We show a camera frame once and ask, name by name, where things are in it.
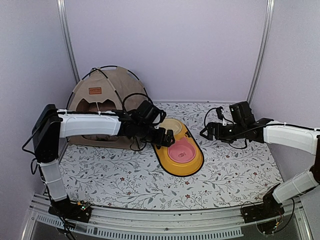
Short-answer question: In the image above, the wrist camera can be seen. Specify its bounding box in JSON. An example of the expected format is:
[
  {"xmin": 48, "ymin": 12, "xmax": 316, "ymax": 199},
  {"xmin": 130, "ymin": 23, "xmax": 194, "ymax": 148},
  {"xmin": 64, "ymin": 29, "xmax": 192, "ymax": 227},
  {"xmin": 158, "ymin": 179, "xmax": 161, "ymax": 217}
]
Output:
[
  {"xmin": 215, "ymin": 106, "xmax": 227, "ymax": 127},
  {"xmin": 153, "ymin": 110, "xmax": 167, "ymax": 126}
]

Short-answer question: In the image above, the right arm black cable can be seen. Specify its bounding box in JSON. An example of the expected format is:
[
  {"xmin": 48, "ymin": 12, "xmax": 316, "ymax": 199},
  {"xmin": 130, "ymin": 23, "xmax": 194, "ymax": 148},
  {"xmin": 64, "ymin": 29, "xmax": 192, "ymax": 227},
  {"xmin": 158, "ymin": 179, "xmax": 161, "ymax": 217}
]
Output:
[{"xmin": 203, "ymin": 107, "xmax": 248, "ymax": 150}]

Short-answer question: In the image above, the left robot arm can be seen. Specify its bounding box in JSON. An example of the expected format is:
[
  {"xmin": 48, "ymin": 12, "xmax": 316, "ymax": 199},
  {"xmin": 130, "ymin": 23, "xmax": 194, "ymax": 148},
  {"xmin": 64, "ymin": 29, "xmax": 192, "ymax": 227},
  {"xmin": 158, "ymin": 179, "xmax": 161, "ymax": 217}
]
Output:
[{"xmin": 21, "ymin": 100, "xmax": 175, "ymax": 223}]

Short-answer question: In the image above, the right aluminium frame post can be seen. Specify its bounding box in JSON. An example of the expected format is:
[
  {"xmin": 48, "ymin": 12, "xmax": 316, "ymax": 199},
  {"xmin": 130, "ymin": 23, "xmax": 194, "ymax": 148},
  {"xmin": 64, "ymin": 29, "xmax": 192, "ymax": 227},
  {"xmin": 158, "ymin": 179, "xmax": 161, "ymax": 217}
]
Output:
[{"xmin": 246, "ymin": 0, "xmax": 275, "ymax": 103}]

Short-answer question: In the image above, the pink pet bowl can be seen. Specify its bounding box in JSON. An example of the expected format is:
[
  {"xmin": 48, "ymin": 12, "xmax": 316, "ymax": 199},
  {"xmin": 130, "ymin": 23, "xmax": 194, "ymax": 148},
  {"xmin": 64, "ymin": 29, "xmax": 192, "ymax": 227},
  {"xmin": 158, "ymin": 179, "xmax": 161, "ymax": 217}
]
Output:
[{"xmin": 167, "ymin": 138, "xmax": 196, "ymax": 164}]

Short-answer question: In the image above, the aluminium frame post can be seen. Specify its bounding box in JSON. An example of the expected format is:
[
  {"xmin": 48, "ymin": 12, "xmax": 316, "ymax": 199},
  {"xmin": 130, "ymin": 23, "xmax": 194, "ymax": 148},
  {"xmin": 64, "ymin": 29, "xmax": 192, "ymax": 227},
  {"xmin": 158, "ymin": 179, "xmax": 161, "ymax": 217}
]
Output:
[
  {"xmin": 246, "ymin": 0, "xmax": 275, "ymax": 103},
  {"xmin": 56, "ymin": 0, "xmax": 80, "ymax": 84}
]

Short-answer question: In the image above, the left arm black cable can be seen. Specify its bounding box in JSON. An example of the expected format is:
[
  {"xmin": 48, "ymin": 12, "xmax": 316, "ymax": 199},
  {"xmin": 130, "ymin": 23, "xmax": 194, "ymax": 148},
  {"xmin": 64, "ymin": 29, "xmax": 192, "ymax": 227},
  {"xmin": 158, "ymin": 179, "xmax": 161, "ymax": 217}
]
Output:
[{"xmin": 121, "ymin": 92, "xmax": 155, "ymax": 113}]

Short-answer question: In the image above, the black tent pole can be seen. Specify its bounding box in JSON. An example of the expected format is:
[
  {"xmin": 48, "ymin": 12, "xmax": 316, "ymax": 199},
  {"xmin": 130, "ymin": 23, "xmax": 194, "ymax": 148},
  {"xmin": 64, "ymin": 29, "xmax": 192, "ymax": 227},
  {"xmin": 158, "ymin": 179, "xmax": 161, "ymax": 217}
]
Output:
[
  {"xmin": 66, "ymin": 65, "xmax": 148, "ymax": 112},
  {"xmin": 87, "ymin": 65, "xmax": 126, "ymax": 110}
]

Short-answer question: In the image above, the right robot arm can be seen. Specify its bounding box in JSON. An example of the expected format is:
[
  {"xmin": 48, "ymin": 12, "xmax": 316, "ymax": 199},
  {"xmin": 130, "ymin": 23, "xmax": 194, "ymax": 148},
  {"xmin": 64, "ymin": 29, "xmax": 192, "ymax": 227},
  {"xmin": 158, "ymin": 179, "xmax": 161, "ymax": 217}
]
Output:
[{"xmin": 199, "ymin": 101, "xmax": 320, "ymax": 223}]

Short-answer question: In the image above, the beige fabric pet tent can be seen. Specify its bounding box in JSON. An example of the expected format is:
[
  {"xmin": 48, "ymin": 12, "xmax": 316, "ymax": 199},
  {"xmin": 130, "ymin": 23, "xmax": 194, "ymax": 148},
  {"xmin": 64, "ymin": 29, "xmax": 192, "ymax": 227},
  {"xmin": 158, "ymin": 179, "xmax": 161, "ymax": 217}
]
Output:
[{"xmin": 66, "ymin": 65, "xmax": 148, "ymax": 150}]

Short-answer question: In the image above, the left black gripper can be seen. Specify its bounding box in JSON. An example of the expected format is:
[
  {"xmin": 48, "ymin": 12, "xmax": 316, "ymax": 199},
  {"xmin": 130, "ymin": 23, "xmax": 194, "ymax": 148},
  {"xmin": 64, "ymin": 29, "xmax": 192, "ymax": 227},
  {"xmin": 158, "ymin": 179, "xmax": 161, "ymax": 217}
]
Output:
[{"xmin": 137, "ymin": 122, "xmax": 176, "ymax": 148}]

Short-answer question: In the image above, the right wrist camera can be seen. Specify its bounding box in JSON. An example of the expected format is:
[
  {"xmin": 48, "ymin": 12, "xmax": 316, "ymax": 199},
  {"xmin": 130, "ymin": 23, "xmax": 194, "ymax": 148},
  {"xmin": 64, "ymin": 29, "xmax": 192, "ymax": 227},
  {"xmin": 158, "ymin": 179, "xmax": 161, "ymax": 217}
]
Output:
[{"xmin": 215, "ymin": 106, "xmax": 227, "ymax": 127}]

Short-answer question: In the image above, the front aluminium rail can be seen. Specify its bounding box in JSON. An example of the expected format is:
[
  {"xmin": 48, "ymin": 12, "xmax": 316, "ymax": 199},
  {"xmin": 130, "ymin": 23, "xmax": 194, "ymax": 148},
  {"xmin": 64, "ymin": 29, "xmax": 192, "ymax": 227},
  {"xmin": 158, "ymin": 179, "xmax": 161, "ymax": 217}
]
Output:
[{"xmin": 21, "ymin": 194, "xmax": 314, "ymax": 240}]

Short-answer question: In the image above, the left aluminium frame post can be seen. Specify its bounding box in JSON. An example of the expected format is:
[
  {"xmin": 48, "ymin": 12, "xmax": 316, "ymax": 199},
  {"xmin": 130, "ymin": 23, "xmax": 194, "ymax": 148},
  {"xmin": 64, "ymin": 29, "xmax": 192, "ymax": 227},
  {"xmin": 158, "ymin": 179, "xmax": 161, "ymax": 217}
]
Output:
[{"xmin": 56, "ymin": 0, "xmax": 80, "ymax": 84}]

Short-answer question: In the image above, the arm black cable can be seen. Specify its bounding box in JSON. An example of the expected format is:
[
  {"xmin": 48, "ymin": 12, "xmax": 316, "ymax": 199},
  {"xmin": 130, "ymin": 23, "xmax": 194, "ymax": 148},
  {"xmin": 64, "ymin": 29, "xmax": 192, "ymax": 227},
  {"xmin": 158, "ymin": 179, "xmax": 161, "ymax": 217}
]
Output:
[
  {"xmin": 203, "ymin": 107, "xmax": 248, "ymax": 150},
  {"xmin": 121, "ymin": 92, "xmax": 155, "ymax": 113}
]

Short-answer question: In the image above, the pink checkered cushion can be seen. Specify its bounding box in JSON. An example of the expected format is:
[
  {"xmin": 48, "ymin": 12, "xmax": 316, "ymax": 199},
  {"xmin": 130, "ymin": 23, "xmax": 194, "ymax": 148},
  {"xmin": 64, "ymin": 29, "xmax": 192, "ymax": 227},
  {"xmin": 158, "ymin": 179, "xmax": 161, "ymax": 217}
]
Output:
[{"xmin": 87, "ymin": 102, "xmax": 116, "ymax": 112}]

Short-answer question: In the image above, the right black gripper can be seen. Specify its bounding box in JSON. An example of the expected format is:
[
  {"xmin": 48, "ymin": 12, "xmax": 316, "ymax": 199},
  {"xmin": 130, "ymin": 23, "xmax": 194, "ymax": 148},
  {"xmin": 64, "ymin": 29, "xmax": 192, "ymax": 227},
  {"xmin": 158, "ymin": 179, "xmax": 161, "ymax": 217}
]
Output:
[{"xmin": 199, "ymin": 122, "xmax": 245, "ymax": 144}]

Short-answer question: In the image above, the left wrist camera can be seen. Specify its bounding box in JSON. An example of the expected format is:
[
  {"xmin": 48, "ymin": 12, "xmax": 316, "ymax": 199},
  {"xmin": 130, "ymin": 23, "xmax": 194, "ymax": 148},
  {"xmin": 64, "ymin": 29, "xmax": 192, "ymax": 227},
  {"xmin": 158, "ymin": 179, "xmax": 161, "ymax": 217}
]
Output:
[{"xmin": 153, "ymin": 110, "xmax": 167, "ymax": 126}]

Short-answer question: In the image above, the cream pet bowl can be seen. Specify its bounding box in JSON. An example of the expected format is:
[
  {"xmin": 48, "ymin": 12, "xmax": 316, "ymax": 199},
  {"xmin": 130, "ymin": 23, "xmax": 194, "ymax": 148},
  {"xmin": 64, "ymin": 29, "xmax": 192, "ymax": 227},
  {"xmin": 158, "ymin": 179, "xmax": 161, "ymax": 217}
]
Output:
[{"xmin": 159, "ymin": 118, "xmax": 182, "ymax": 135}]

